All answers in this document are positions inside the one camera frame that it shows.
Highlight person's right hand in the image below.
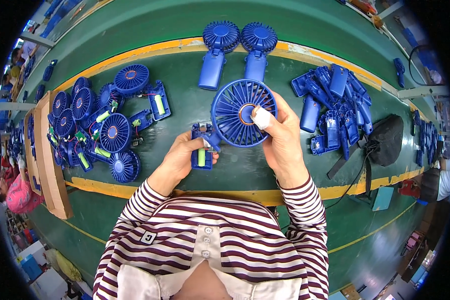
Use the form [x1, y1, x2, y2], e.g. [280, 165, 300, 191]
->
[250, 91, 310, 189]

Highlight person's left hand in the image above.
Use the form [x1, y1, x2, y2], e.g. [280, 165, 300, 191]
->
[147, 130, 220, 196]

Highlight blue fan with handle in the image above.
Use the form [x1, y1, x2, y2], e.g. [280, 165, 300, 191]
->
[190, 79, 278, 171]

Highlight pile of unfinished blue fans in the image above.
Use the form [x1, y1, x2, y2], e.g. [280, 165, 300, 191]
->
[46, 64, 172, 184]

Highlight assembled blue handheld fan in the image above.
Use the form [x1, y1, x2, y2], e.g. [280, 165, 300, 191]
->
[241, 22, 278, 84]
[198, 20, 241, 91]

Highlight person's body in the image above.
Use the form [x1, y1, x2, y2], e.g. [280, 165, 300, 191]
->
[93, 189, 330, 300]

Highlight teal stool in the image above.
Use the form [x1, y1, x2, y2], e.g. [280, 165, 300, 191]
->
[371, 186, 395, 212]

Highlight brown cardboard box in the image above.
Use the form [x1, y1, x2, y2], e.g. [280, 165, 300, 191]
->
[24, 90, 74, 220]

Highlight red container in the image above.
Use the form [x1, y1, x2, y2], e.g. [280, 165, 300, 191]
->
[398, 179, 421, 198]

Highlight distant row of blue fans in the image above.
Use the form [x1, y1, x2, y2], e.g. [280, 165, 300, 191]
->
[410, 110, 440, 168]

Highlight yellow plastic bag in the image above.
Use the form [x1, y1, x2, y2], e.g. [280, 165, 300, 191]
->
[45, 248, 83, 283]

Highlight heap of blue handle covers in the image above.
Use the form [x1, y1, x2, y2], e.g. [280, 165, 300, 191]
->
[290, 63, 374, 161]

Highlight black bag with strap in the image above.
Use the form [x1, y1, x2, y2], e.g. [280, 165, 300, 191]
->
[326, 114, 404, 180]

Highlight single blue handle cover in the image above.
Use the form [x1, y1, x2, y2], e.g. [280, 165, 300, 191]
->
[393, 58, 406, 89]

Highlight grey metal frame bar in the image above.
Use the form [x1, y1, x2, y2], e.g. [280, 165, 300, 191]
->
[20, 31, 56, 49]
[397, 85, 450, 100]

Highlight looped black cable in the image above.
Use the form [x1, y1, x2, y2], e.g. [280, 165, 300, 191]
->
[408, 44, 437, 87]

